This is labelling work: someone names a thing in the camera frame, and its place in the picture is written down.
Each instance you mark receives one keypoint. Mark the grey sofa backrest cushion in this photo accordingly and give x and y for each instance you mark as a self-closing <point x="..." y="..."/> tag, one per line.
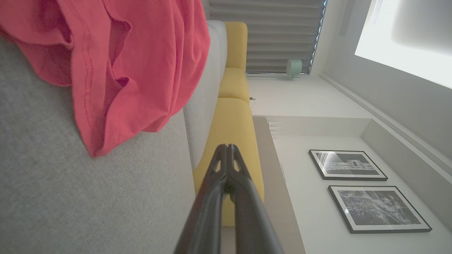
<point x="206" y="98"/>

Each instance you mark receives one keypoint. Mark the black framed monochrome picture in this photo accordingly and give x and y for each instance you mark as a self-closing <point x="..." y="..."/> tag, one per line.
<point x="348" y="165"/>
<point x="378" y="208"/>

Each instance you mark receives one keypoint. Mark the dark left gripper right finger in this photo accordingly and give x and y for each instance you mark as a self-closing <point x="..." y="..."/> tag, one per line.
<point x="252" y="218"/>

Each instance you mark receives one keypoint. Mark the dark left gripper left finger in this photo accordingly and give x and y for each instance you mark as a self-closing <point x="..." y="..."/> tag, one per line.
<point x="206" y="211"/>

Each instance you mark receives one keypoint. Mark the beige wooden ledge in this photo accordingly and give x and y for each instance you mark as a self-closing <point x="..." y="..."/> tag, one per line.
<point x="279" y="197"/>

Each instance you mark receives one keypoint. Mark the wide grey sofa seat cushion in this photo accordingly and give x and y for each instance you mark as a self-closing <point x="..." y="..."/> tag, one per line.
<point x="70" y="194"/>

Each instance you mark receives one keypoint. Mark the red white basketball jersey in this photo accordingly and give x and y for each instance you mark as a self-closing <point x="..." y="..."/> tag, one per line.
<point x="148" y="53"/>

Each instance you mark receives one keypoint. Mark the small pale green lamp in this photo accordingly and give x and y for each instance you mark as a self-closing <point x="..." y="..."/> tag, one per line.
<point x="294" y="67"/>

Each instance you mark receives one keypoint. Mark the grey window blind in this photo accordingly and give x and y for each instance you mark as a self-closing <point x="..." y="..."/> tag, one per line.
<point x="275" y="31"/>

